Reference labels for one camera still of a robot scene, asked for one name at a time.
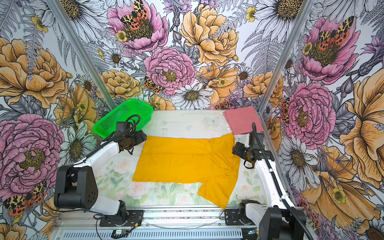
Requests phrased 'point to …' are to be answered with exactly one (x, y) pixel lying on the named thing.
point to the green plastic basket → (134, 112)
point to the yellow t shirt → (212, 161)
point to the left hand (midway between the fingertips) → (141, 142)
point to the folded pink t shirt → (240, 119)
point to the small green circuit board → (119, 231)
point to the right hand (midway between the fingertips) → (237, 154)
